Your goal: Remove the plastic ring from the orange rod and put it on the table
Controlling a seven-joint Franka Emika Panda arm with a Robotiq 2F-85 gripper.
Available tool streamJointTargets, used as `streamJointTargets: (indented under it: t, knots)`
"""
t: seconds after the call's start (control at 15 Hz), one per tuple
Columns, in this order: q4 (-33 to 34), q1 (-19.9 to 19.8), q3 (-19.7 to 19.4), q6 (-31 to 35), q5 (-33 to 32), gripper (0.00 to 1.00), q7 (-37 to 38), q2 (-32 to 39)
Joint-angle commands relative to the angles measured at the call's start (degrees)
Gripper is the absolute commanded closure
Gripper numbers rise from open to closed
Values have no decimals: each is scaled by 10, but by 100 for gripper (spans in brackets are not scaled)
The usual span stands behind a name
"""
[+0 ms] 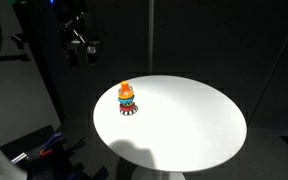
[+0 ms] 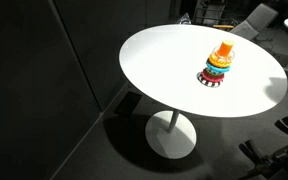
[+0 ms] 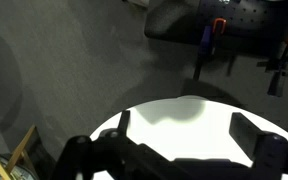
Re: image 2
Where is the red ring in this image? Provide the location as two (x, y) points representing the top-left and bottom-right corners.
(201, 67), (225, 83)

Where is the black white striped base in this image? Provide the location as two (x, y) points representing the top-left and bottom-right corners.
(197, 72), (223, 88)

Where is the grey chair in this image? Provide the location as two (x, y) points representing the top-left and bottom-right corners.
(213, 3), (279, 42)

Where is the blue ring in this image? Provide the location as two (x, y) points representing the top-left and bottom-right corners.
(205, 62), (231, 76)

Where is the white table pedestal base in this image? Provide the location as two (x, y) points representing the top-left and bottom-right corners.
(145, 110), (197, 159)

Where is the orange rod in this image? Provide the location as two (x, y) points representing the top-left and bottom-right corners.
(217, 40), (234, 57)

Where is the orange ring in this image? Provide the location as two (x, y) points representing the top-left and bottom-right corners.
(208, 53), (232, 69)

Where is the clear plastic ring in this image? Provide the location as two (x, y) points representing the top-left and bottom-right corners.
(211, 46), (236, 66)

